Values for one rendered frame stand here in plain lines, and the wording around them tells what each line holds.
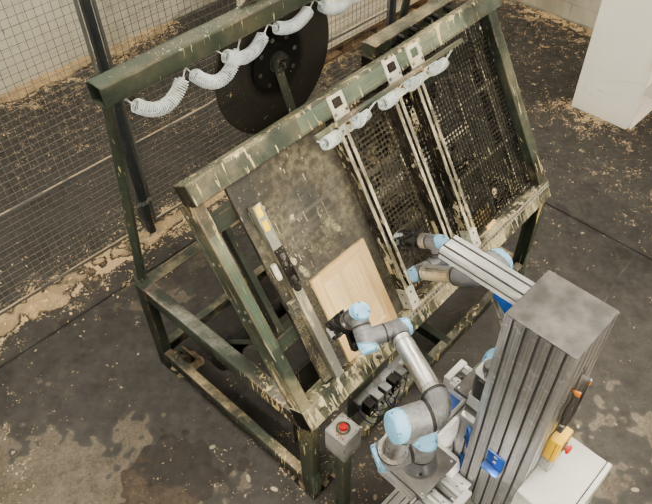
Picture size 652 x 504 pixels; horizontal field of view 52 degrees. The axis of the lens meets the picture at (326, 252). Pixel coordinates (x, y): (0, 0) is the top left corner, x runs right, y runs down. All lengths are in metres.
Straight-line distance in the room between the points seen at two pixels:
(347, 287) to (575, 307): 1.36
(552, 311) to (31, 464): 3.22
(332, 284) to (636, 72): 3.94
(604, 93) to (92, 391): 4.89
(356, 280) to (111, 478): 1.88
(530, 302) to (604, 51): 4.49
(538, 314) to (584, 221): 3.47
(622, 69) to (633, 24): 0.40
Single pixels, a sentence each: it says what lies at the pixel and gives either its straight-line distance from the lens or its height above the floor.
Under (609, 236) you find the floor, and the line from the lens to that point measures 5.51.
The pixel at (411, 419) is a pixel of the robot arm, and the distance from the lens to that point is 2.28.
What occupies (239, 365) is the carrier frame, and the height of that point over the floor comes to 0.79.
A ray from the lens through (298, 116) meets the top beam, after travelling 2.94.
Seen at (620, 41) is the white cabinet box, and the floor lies 0.75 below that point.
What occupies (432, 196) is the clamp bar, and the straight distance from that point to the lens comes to 3.54.
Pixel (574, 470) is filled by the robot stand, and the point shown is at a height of 1.23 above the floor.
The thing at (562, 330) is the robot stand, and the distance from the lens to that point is 2.12.
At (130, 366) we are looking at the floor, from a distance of 4.59.
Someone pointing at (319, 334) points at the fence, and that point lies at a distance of 3.14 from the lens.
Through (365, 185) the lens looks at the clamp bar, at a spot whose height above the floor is 1.53.
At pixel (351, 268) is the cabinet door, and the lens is 3.25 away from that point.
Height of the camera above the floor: 3.64
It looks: 47 degrees down
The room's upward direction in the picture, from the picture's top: 2 degrees counter-clockwise
